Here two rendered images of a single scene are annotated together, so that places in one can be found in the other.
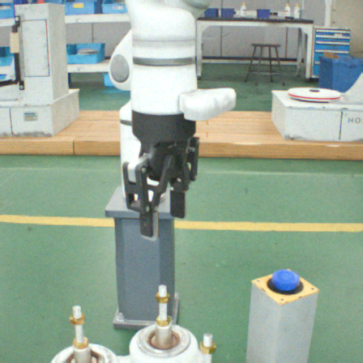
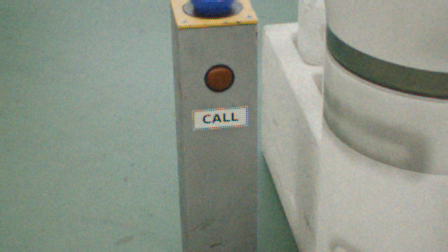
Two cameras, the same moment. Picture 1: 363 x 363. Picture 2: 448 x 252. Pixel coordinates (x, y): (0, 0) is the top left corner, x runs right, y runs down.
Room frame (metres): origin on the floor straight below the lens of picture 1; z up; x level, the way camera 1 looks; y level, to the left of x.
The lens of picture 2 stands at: (1.27, 0.10, 0.61)
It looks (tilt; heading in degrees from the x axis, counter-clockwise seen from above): 29 degrees down; 199
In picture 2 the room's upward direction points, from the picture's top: 1 degrees counter-clockwise
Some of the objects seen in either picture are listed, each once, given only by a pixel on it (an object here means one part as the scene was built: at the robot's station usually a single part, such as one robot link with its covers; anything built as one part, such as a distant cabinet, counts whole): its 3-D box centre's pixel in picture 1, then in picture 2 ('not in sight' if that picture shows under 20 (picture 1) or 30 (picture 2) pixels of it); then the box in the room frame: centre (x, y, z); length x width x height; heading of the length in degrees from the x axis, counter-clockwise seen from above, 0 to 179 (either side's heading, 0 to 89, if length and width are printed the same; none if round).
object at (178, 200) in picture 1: (178, 203); not in sight; (0.57, 0.00, 0.44); 0.02 x 0.01 x 0.04; 61
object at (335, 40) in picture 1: (326, 53); not in sight; (5.90, -1.85, 0.35); 0.59 x 0.47 x 0.69; 176
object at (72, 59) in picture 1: (86, 53); not in sight; (5.35, 1.09, 0.36); 0.50 x 0.38 x 0.21; 178
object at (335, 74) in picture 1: (342, 74); not in sight; (4.85, -1.70, 0.19); 0.50 x 0.41 x 0.37; 1
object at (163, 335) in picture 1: (163, 332); not in sight; (0.53, 0.02, 0.26); 0.02 x 0.02 x 0.03
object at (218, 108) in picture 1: (177, 81); not in sight; (0.52, 0.00, 0.61); 0.11 x 0.09 x 0.06; 61
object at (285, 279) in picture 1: (285, 281); (212, 2); (0.57, -0.15, 0.32); 0.04 x 0.04 x 0.02
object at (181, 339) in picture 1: (164, 339); not in sight; (0.53, 0.02, 0.25); 0.08 x 0.08 x 0.01
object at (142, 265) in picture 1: (145, 258); not in sight; (0.95, 0.08, 0.15); 0.15 x 0.15 x 0.30; 86
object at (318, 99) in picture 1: (313, 94); not in sight; (2.60, -0.76, 0.29); 0.30 x 0.30 x 0.06
